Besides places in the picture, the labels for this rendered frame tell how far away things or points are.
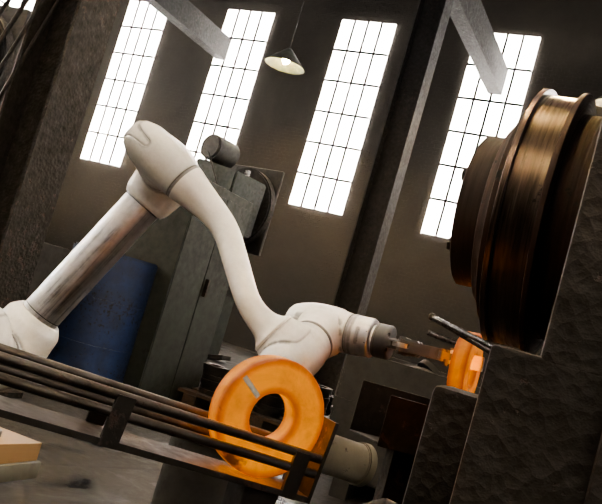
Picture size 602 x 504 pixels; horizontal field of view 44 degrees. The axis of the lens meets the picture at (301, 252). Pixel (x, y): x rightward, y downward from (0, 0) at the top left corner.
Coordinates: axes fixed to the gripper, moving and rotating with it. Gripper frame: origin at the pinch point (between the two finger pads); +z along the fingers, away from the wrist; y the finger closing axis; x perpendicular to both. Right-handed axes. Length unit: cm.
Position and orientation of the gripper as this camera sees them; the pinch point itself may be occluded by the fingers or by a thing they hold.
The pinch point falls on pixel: (466, 360)
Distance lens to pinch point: 160.4
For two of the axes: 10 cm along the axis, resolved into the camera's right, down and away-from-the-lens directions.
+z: 8.9, 1.6, -4.3
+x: 2.3, -9.7, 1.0
